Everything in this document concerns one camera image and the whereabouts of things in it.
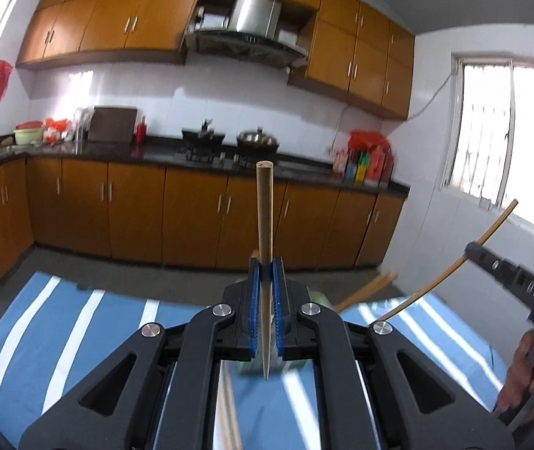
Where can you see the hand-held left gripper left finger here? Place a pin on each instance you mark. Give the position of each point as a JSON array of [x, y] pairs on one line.
[[253, 311]]

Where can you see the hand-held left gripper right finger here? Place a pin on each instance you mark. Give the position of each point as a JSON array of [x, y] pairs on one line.
[[277, 311]]

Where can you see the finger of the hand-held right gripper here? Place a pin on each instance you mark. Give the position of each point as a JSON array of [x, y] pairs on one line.
[[501, 269]]

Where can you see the wooden chopstick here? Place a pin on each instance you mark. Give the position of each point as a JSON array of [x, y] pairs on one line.
[[379, 288], [365, 291], [435, 286], [265, 220], [229, 412]]

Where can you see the person's right hand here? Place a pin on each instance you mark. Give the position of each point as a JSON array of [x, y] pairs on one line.
[[524, 375]]

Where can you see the metal cup on windowsill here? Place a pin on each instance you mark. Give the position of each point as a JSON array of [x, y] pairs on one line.
[[484, 204]]

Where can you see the large barred window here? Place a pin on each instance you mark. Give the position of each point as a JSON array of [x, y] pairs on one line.
[[491, 140]]

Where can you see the blue white striped tablecloth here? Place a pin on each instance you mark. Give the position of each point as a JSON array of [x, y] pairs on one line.
[[107, 318]]

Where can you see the dark red thermos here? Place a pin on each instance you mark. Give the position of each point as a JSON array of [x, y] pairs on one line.
[[390, 166]]

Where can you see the wooden lower cabinets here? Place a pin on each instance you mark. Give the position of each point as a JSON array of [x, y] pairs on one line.
[[135, 211]]

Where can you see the wooden cabinets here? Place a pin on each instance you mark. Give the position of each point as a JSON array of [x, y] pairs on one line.
[[107, 23], [135, 211]]

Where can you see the gas stove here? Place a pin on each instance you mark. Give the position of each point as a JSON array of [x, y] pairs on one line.
[[220, 154]]

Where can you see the pink bottle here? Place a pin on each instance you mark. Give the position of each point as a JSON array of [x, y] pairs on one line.
[[341, 161]]

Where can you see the blue and yellow box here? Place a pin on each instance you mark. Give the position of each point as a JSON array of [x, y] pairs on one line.
[[358, 168]]

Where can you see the pot with glass lid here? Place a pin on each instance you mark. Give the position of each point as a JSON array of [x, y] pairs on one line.
[[257, 139]]

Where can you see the black kitchen countertop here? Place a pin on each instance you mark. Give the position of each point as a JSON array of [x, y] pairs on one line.
[[163, 152]]

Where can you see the black wok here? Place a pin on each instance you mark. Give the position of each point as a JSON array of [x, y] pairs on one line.
[[203, 135]]

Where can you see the small red bottle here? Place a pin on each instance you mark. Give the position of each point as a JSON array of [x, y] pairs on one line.
[[141, 131]]

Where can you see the dark wooden cutting board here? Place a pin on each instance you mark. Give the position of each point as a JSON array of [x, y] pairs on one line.
[[112, 124]]

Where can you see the clear glass jars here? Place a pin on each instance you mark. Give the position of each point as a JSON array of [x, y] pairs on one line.
[[82, 124]]

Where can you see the red and white plastic bags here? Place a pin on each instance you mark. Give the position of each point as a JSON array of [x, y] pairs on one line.
[[56, 129]]

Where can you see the green basin with red lid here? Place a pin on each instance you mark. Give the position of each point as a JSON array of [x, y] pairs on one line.
[[29, 135]]

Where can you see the steel range hood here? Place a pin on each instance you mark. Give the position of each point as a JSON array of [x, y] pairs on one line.
[[252, 14]]

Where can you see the wooden upper cabinets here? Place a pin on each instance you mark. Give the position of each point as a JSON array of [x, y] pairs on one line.
[[107, 23]]

